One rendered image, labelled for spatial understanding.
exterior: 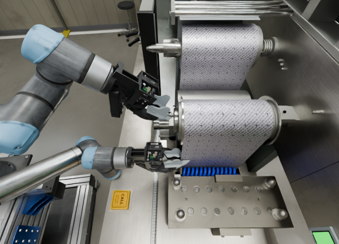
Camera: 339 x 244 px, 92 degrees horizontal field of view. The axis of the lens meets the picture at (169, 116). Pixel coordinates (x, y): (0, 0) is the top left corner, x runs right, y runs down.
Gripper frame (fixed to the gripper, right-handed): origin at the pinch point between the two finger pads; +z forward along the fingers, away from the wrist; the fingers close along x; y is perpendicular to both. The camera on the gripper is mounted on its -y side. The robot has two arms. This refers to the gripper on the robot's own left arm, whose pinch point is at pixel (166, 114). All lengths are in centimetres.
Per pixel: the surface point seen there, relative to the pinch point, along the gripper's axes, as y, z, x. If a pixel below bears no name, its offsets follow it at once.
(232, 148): 8.5, 19.5, -8.4
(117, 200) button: -37.8, 5.3, -18.5
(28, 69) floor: -240, -92, 186
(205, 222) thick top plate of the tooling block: -8.8, 23.7, -26.7
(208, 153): 1.0, 17.0, -8.4
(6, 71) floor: -259, -116, 179
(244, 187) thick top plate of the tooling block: 0.9, 35.9, -15.9
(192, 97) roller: 4.8, 8.0, 8.9
